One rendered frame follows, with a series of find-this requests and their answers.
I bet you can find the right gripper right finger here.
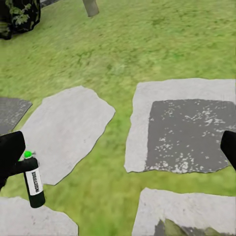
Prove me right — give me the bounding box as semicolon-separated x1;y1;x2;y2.
220;130;236;170

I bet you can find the insectifuge atomizer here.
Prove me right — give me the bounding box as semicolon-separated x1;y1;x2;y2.
21;151;46;208

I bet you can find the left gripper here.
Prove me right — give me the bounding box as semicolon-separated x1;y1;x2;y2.
8;164;33;177

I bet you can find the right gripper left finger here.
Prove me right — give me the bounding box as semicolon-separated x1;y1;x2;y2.
0;131;26;189

